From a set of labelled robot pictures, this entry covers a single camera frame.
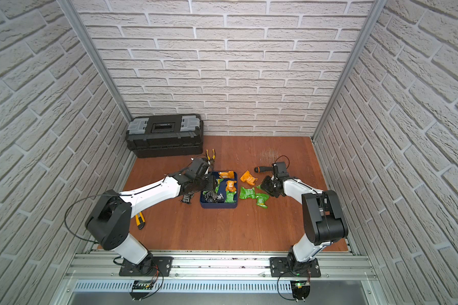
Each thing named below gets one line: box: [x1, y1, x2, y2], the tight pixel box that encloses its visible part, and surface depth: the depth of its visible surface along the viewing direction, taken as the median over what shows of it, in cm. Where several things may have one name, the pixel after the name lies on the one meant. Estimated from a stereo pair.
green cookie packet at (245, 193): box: [239, 186, 256, 200], surface depth 96 cm
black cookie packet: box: [203, 190, 225, 204], surface depth 93 cm
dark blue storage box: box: [199, 170, 238, 210], surface depth 93 cm
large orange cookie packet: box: [239, 170, 259, 186], surface depth 101 cm
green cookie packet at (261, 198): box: [255, 193, 270, 210], surface depth 93 cm
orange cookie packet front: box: [225, 180, 238, 192], surface depth 97 cm
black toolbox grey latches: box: [125, 113, 205, 159], surface depth 102 cm
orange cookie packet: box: [218, 170, 235, 179], surface depth 99 cm
